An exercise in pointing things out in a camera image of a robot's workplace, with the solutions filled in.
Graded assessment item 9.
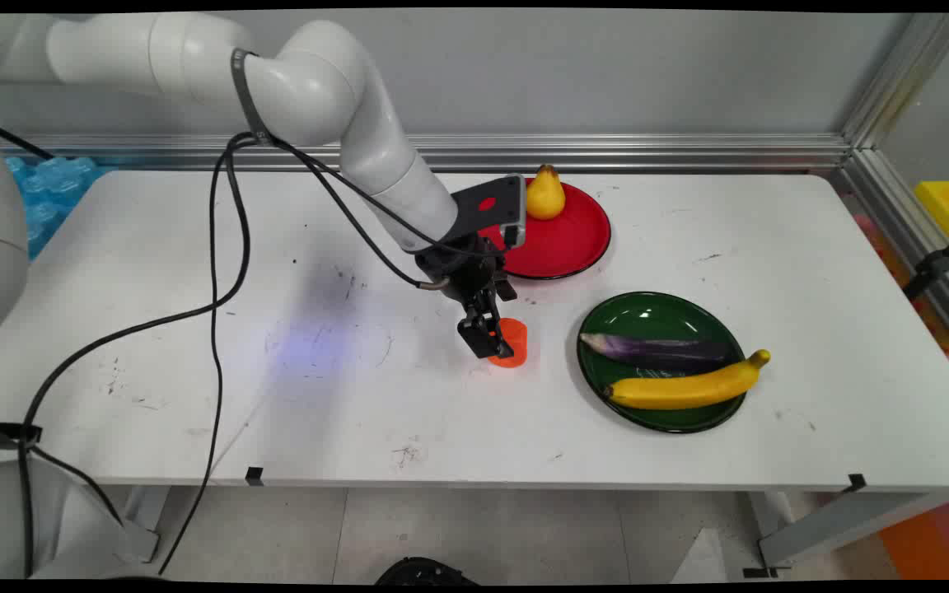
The upright aluminium frame post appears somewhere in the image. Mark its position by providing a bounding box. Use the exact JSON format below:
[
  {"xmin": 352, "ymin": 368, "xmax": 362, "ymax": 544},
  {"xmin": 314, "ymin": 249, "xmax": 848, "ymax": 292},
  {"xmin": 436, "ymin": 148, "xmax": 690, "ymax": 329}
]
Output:
[{"xmin": 840, "ymin": 12, "xmax": 949, "ymax": 151}]

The long black cable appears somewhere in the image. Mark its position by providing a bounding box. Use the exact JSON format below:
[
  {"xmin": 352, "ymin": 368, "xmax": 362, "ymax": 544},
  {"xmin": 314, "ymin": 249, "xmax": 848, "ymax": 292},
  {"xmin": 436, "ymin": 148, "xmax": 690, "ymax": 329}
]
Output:
[
  {"xmin": 17, "ymin": 136, "xmax": 253, "ymax": 579},
  {"xmin": 157, "ymin": 134, "xmax": 235, "ymax": 576}
]

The thin black camera cable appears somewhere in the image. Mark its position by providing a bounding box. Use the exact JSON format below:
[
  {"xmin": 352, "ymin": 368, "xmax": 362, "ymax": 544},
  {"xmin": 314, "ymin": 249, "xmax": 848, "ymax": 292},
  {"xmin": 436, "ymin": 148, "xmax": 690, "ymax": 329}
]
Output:
[{"xmin": 275, "ymin": 138, "xmax": 508, "ymax": 258}]

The side aluminium frame rail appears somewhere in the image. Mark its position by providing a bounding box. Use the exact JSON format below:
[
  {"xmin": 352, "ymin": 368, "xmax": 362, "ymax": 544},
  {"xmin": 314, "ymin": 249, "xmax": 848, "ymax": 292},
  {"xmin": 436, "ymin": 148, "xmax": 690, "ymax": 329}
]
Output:
[{"xmin": 840, "ymin": 148, "xmax": 949, "ymax": 367}]

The orange plastic cup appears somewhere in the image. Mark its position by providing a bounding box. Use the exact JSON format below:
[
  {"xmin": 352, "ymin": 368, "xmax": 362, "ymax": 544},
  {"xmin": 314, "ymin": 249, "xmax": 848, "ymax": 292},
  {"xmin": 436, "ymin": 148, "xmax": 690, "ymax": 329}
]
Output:
[{"xmin": 487, "ymin": 317, "xmax": 529, "ymax": 368}]

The grey velcro cable strap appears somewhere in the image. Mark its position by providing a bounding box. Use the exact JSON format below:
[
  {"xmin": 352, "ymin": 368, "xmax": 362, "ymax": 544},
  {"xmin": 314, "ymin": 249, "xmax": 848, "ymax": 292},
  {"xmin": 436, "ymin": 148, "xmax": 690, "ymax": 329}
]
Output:
[{"xmin": 230, "ymin": 49, "xmax": 271, "ymax": 147}]

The purple eggplant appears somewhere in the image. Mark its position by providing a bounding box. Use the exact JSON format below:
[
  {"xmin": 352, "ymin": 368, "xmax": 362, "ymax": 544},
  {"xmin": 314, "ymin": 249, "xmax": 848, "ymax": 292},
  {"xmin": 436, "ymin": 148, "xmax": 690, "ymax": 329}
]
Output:
[{"xmin": 580, "ymin": 333, "xmax": 739, "ymax": 371}]

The red round plate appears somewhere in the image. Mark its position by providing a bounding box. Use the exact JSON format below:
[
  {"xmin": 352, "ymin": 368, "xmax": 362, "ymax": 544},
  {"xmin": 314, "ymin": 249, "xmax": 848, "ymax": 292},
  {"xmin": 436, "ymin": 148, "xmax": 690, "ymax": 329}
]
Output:
[{"xmin": 479, "ymin": 177, "xmax": 612, "ymax": 281}]

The blue bubble wrap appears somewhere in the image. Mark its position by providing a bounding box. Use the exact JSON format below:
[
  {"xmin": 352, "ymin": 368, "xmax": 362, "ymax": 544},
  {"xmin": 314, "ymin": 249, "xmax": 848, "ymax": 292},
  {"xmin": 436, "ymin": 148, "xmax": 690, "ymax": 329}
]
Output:
[{"xmin": 3, "ymin": 156, "xmax": 118, "ymax": 261}]

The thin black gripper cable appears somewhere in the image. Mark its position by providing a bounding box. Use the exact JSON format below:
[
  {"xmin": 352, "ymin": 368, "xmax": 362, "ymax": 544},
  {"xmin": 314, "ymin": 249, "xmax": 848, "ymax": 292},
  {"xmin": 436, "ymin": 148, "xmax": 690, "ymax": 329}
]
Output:
[{"xmin": 264, "ymin": 137, "xmax": 451, "ymax": 290}]

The yellow pear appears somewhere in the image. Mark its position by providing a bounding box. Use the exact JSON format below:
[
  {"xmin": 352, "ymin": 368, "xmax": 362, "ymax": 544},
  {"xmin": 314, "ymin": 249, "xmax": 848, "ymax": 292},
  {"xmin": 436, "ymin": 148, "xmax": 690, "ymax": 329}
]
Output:
[{"xmin": 526, "ymin": 164, "xmax": 566, "ymax": 222}]

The green round plate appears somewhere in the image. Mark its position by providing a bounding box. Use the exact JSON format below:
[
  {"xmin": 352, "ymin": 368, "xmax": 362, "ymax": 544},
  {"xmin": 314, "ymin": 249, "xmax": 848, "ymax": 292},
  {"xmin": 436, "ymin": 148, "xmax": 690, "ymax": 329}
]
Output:
[{"xmin": 577, "ymin": 292, "xmax": 749, "ymax": 434}]

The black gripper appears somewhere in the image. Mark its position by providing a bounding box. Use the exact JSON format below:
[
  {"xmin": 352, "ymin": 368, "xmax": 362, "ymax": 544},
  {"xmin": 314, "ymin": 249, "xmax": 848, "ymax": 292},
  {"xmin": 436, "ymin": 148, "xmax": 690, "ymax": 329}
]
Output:
[{"xmin": 414, "ymin": 237, "xmax": 519, "ymax": 361}]

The horizontal aluminium frame rail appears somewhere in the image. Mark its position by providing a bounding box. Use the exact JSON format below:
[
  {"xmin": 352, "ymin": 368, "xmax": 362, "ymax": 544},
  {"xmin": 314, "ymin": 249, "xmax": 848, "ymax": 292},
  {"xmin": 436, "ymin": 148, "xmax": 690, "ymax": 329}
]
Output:
[{"xmin": 0, "ymin": 133, "xmax": 854, "ymax": 173}]

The yellow plastic box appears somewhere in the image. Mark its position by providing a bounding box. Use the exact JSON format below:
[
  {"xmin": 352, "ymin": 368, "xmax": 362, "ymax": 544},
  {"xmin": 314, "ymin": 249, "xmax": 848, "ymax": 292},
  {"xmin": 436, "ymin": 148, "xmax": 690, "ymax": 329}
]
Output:
[{"xmin": 914, "ymin": 180, "xmax": 949, "ymax": 274}]

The yellow banana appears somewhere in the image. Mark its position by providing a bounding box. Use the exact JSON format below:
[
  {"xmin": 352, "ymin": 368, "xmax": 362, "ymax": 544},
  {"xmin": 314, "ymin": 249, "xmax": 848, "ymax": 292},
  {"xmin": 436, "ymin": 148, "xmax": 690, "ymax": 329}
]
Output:
[{"xmin": 604, "ymin": 349, "xmax": 771, "ymax": 411}]

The orange floor box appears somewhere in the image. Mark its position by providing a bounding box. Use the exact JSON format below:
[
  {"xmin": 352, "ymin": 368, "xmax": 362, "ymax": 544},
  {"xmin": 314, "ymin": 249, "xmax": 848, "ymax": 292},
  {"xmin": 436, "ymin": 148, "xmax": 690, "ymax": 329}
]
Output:
[{"xmin": 877, "ymin": 493, "xmax": 949, "ymax": 581}]

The black cable strap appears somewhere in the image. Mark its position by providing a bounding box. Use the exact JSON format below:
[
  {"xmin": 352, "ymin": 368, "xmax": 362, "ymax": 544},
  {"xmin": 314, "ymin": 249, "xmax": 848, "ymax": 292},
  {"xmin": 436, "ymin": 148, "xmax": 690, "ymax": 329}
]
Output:
[{"xmin": 0, "ymin": 421, "xmax": 44, "ymax": 451}]

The short black cable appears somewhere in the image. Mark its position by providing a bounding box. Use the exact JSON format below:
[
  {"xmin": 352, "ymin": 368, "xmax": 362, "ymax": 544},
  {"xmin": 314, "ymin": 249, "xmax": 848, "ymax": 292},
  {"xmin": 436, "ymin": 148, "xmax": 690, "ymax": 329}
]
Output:
[{"xmin": 0, "ymin": 119, "xmax": 55, "ymax": 161}]

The grey table leg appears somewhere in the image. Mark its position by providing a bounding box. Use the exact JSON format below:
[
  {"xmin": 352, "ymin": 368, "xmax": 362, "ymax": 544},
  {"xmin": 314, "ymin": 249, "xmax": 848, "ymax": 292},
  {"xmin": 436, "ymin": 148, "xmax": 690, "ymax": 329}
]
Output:
[
  {"xmin": 122, "ymin": 485, "xmax": 172, "ymax": 564},
  {"xmin": 745, "ymin": 491, "xmax": 941, "ymax": 571}
]

